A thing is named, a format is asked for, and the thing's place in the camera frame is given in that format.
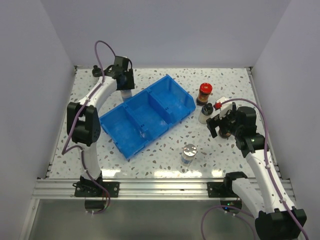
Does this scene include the blue three-compartment plastic bin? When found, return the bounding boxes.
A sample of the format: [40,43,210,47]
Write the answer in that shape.
[99,75,196,159]

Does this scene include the silver-lid shaker jar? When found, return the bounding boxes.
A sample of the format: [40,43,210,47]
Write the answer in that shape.
[181,143,198,166]

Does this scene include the silver-lid blue-label spice jar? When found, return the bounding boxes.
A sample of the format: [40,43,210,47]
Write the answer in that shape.
[120,89,133,102]

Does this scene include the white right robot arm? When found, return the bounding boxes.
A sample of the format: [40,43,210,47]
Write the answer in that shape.
[206,102,307,240]

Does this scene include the red-cap dark sauce jar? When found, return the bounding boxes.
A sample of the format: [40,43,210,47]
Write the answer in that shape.
[196,82,213,106]

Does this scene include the red-cap brown sauce jar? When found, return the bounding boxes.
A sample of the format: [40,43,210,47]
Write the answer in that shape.
[218,127,232,139]

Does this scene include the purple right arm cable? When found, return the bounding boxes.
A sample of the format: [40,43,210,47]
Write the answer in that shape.
[201,97,310,240]

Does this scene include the black-cap brown spice bottle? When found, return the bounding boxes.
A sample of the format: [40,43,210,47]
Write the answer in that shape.
[91,65,103,84]

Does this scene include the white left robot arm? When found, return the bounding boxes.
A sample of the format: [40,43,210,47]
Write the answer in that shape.
[62,56,135,197]

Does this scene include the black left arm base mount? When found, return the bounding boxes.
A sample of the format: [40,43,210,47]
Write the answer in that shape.
[72,176,120,198]

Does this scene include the black-cap white spice bottle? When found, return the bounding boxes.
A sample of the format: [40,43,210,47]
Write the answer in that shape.
[198,103,214,124]

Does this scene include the aluminium front rail frame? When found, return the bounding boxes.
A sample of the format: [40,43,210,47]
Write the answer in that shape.
[32,177,296,201]

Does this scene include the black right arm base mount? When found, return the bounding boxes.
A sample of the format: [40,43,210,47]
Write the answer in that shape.
[206,181,228,198]

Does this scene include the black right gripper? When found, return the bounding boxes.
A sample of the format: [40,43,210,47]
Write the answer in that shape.
[206,106,242,138]

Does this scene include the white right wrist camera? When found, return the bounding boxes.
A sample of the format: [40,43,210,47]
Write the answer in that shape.
[213,96,233,119]

